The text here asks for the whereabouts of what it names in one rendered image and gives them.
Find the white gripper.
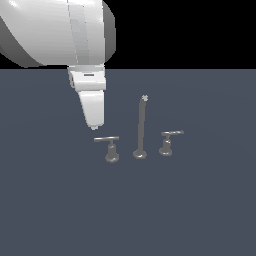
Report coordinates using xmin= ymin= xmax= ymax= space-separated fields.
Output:
xmin=67 ymin=64 xmax=108 ymax=131

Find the grey faucet spout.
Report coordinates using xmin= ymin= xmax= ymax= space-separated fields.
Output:
xmin=132 ymin=94 xmax=150 ymax=160

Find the grey faucet handle long lever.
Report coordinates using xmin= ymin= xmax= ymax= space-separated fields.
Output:
xmin=93 ymin=135 xmax=121 ymax=164

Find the grey faucet handle short lever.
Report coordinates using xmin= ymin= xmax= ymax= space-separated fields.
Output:
xmin=158 ymin=129 xmax=185 ymax=157

